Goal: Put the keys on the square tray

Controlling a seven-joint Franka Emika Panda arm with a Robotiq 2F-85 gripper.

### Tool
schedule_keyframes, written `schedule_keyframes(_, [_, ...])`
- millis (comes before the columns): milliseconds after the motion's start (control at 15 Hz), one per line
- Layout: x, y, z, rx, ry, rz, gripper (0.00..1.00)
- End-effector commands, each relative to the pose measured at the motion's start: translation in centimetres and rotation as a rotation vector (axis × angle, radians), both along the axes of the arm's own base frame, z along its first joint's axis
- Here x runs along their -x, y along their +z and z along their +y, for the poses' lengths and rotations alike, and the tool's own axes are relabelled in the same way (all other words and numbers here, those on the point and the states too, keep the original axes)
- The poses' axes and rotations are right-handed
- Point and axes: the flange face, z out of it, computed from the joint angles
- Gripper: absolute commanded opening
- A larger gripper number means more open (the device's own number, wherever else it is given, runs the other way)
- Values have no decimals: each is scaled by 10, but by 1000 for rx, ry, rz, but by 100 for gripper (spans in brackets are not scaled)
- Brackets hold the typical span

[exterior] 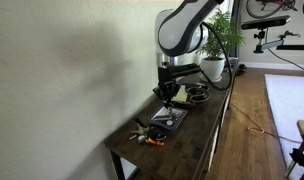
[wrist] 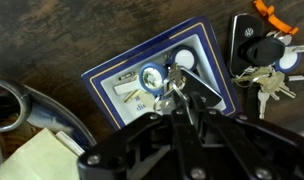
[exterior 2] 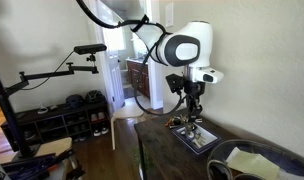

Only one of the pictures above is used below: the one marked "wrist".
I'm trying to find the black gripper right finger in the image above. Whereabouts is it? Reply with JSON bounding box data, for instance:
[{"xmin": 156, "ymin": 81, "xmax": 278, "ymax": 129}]
[{"xmin": 188, "ymin": 94, "xmax": 304, "ymax": 180}]

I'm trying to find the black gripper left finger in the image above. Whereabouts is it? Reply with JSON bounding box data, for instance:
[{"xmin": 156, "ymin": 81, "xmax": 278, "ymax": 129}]
[{"xmin": 76, "ymin": 108, "xmax": 210, "ymax": 180}]

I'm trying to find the small silver key bunch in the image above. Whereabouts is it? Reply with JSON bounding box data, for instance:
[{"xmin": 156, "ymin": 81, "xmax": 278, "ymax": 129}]
[{"xmin": 152, "ymin": 63, "xmax": 197, "ymax": 127}]

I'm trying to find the square tray with blue rim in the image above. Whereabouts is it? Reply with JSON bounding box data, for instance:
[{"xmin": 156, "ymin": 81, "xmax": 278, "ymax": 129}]
[{"xmin": 81, "ymin": 14, "xmax": 243, "ymax": 132}]

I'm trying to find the key bunch with blue tags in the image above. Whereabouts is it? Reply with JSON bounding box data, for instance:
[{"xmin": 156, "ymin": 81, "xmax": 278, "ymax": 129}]
[{"xmin": 112, "ymin": 44, "xmax": 224, "ymax": 113}]

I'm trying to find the dark glazed bowl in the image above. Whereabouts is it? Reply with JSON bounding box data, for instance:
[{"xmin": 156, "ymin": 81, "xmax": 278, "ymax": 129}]
[{"xmin": 11, "ymin": 83, "xmax": 98, "ymax": 153}]

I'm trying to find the pale yellow paper sheet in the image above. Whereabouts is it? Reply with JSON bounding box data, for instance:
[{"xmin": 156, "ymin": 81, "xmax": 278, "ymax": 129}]
[{"xmin": 0, "ymin": 127, "xmax": 82, "ymax": 180}]

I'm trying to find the key bunch with car fob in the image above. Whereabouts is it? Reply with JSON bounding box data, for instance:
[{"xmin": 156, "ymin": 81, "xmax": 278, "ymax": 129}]
[{"xmin": 228, "ymin": 0, "xmax": 304, "ymax": 121}]

